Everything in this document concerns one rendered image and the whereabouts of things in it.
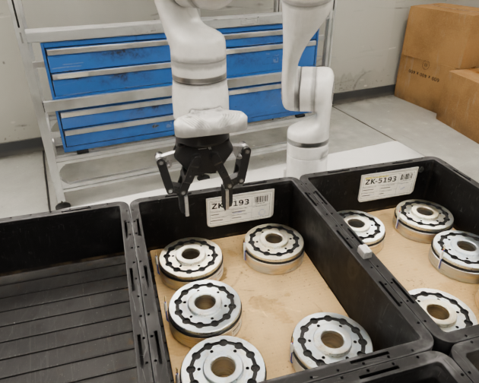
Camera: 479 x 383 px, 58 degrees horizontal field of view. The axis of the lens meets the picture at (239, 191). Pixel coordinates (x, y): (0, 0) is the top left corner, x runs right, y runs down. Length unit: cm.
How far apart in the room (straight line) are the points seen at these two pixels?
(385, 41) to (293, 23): 344
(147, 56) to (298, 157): 154
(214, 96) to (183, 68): 5
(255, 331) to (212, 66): 36
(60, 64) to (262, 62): 109
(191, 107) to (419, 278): 46
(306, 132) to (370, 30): 323
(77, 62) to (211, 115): 182
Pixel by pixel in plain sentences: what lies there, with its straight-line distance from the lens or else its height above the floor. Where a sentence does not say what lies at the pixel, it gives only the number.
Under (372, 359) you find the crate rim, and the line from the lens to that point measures 50.
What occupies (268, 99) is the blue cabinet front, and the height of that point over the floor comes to 45.
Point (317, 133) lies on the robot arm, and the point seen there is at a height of 95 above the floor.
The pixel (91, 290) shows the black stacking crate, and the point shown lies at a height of 83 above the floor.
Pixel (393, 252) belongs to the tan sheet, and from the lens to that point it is 81.
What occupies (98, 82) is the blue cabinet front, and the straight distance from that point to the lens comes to 237.
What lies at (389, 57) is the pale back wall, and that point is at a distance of 434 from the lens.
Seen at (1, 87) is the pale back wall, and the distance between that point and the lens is 324.
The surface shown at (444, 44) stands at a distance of 403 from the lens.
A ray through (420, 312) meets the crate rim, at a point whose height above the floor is 93.
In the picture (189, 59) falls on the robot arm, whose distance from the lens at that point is 54.
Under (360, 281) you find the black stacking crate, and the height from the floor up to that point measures 90.
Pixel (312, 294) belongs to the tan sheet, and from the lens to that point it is 70.
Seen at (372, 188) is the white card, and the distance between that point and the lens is 88.
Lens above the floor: 131
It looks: 31 degrees down
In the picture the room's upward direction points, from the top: straight up
